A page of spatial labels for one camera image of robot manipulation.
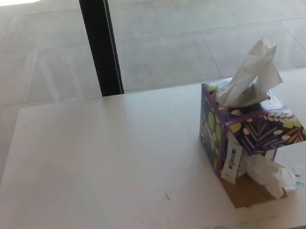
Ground white tissues bunch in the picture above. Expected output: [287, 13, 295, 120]
[236, 150, 298, 203]

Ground white tissue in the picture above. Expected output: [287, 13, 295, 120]
[210, 35, 286, 109]

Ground black window frame post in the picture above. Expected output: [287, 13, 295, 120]
[77, 0, 125, 98]

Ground purple floral tissue box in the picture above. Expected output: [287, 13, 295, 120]
[193, 70, 306, 212]

